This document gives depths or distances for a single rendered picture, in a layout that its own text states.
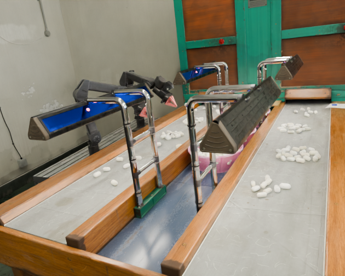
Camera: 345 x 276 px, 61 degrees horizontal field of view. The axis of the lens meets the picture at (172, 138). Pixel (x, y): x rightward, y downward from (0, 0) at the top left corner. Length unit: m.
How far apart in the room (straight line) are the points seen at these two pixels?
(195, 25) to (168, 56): 1.00
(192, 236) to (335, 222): 0.39
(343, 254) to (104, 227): 0.66
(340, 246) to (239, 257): 0.24
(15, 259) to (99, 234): 0.34
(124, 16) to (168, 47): 0.64
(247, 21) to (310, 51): 0.49
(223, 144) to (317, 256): 0.39
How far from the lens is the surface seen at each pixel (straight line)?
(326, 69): 2.33
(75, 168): 1.46
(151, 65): 3.53
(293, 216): 0.98
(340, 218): 0.95
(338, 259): 0.81
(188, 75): 1.77
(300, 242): 0.88
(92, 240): 0.98
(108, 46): 3.80
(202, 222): 0.90
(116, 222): 1.05
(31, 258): 1.13
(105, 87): 1.77
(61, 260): 1.00
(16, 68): 3.55
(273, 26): 2.33
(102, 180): 1.32
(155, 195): 1.18
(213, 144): 0.62
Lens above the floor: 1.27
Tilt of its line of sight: 18 degrees down
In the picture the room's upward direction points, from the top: 7 degrees counter-clockwise
